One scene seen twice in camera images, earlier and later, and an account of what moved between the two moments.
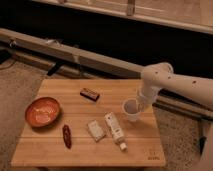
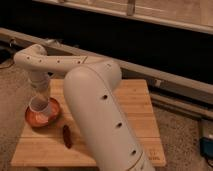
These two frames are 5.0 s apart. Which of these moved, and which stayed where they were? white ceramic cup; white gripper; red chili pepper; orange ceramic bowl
Moved: white gripper; white ceramic cup
Stayed: orange ceramic bowl; red chili pepper
